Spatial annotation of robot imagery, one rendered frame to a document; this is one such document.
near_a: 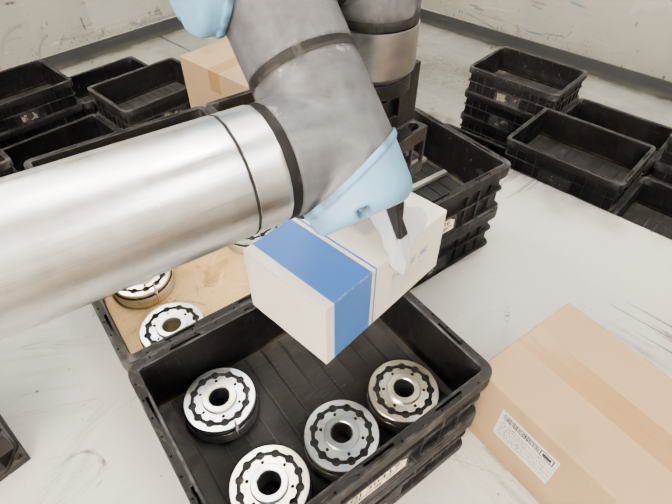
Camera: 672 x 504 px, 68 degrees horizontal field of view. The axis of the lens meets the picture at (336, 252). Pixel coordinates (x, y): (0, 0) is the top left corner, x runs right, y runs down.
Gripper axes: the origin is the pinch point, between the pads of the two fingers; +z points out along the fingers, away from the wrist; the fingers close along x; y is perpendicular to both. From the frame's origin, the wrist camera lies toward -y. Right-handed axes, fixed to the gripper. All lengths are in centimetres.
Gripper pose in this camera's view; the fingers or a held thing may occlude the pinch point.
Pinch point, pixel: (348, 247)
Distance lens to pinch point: 55.9
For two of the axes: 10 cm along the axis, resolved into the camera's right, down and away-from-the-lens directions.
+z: -0.1, 7.2, 7.0
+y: 6.8, -5.1, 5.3
